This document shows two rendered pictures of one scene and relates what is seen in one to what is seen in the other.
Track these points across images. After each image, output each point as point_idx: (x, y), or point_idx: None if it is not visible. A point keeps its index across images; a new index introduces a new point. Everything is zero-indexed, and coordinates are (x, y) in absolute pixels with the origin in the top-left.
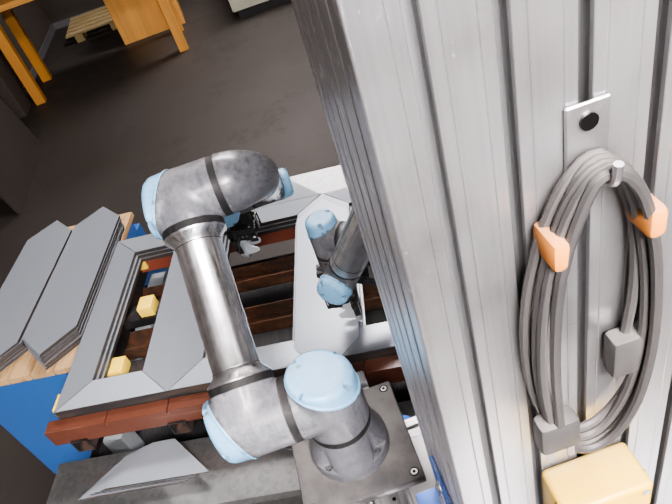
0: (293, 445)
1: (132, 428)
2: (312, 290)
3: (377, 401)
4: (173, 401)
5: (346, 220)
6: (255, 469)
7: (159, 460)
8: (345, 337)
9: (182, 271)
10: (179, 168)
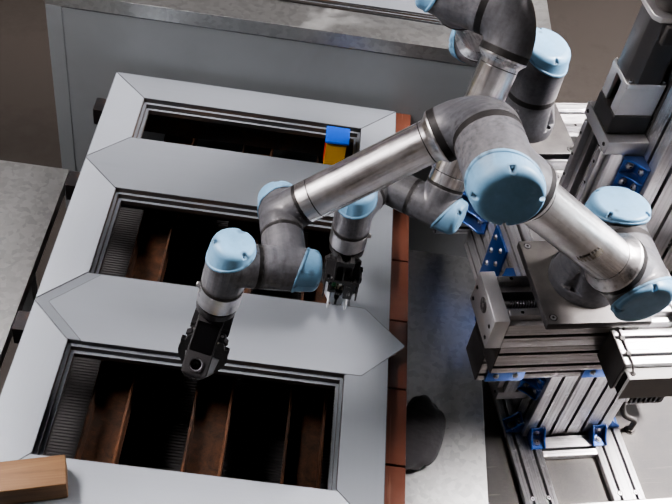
0: (580, 321)
1: None
2: (261, 342)
3: (541, 253)
4: None
5: (131, 281)
6: (452, 499)
7: None
8: (361, 321)
9: (565, 217)
10: (503, 135)
